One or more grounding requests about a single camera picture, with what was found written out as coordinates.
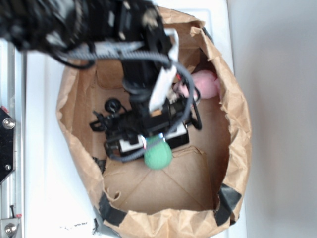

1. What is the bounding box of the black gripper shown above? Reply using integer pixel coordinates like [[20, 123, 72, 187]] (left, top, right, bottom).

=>
[[90, 98, 202, 159]]

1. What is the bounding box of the green dimpled foam ball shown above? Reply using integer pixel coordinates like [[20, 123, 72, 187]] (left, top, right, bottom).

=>
[[144, 141, 172, 170]]

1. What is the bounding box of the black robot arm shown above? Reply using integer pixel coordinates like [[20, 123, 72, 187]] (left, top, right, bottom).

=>
[[0, 0, 202, 162]]

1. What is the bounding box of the pink plush toy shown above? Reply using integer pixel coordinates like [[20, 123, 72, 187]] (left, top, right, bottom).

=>
[[173, 70, 220, 99]]

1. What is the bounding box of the brown paper bag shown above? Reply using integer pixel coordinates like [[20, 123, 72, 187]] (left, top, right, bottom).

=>
[[56, 7, 252, 238]]

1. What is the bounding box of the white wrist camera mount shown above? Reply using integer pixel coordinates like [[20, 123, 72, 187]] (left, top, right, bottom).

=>
[[149, 28, 179, 113]]

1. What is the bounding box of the grey braided cable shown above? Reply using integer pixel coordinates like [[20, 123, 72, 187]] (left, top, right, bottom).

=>
[[53, 47, 199, 163]]

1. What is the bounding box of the aluminium extrusion rail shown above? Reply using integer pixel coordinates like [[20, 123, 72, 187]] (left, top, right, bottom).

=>
[[0, 40, 25, 238]]

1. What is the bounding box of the metal corner bracket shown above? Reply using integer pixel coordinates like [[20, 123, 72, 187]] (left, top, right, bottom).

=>
[[0, 218, 22, 238]]

